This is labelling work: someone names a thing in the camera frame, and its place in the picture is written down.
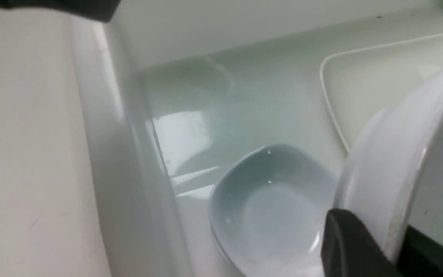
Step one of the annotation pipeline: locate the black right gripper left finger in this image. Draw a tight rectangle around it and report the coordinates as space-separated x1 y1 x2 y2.
0 0 121 23

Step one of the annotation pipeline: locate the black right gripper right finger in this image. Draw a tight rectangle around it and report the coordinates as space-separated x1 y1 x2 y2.
321 209 443 277

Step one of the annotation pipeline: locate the white bowl tray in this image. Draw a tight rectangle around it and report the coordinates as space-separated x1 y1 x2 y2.
333 70 443 262

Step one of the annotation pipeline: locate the white plate in bin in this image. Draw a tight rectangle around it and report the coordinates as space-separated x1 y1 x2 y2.
320 33 443 153

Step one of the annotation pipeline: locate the white bowl in bin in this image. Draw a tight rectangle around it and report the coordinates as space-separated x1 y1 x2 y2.
209 144 337 277

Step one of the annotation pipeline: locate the large white plastic bin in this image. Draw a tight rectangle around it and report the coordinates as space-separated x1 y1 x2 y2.
72 0 443 277

